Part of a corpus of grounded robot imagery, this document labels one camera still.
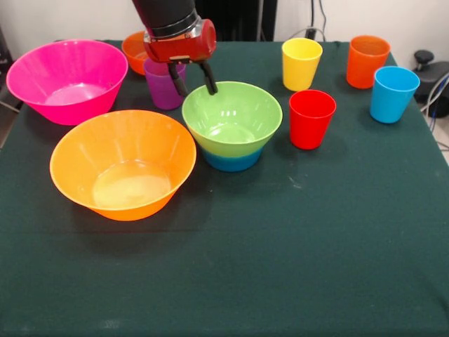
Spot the purple cup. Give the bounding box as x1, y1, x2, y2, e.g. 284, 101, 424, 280
143, 58, 187, 111

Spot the black round base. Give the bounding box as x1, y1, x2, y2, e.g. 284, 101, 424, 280
415, 61, 449, 119

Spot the large pink bowl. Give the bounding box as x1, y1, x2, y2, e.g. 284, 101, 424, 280
6, 39, 129, 126

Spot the black round knob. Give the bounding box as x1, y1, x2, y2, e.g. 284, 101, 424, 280
413, 50, 436, 72

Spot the black hanging cable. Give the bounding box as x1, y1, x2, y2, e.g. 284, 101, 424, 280
317, 0, 329, 41

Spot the blue bowl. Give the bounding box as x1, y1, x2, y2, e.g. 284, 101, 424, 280
201, 146, 264, 173

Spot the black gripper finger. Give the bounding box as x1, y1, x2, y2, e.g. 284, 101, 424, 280
167, 62, 189, 98
198, 60, 219, 96

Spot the small dark orange bowl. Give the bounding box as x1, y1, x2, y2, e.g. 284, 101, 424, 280
121, 30, 150, 77

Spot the large orange bowl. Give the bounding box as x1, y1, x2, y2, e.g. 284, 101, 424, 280
49, 109, 197, 222

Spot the red cup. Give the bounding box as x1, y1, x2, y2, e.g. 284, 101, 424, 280
288, 89, 337, 151

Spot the orange cup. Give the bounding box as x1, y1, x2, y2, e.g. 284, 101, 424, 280
346, 34, 391, 90

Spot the yellow cup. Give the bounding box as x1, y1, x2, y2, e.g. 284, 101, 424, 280
281, 37, 323, 92

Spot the white cable bundle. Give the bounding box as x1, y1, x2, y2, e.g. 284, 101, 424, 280
420, 72, 449, 120

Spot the black equipment box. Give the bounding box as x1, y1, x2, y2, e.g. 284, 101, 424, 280
0, 24, 15, 71

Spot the green bowl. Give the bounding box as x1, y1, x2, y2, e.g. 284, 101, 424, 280
181, 81, 283, 158

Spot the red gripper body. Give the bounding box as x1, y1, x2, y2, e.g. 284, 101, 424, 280
142, 18, 217, 65

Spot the blue cup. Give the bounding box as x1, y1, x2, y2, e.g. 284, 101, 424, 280
369, 66, 421, 124

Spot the dark green table cloth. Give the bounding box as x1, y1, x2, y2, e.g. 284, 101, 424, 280
0, 39, 449, 337

